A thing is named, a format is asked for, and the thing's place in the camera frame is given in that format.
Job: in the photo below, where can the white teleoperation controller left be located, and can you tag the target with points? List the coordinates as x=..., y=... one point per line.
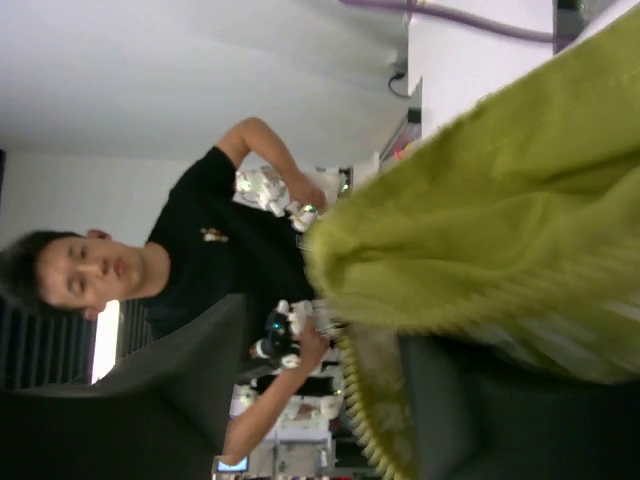
x=264, y=188

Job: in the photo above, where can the olive green hooded jacket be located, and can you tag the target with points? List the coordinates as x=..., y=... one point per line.
x=514, y=228

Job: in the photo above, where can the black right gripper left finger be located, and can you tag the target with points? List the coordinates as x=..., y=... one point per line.
x=160, y=413

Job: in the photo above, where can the man in black t-shirt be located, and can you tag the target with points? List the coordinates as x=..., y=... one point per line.
x=203, y=246

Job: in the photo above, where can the white teleoperation controller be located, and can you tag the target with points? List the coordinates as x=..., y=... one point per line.
x=280, y=342
x=264, y=188

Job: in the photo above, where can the white teleoperation controller right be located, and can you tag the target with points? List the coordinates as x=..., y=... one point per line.
x=280, y=342

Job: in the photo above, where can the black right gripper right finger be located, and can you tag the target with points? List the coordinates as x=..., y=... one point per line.
x=479, y=417

